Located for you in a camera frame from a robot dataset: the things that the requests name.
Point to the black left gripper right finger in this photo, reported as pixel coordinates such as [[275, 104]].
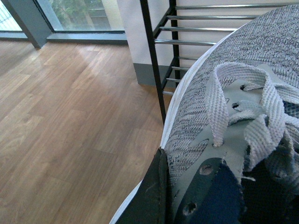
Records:
[[214, 196]]

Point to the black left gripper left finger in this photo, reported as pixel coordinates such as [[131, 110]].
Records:
[[148, 205]]

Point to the grey knit sneaker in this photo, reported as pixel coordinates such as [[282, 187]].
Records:
[[240, 102]]

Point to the black metal shoe rack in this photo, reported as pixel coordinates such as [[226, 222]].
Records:
[[188, 28]]

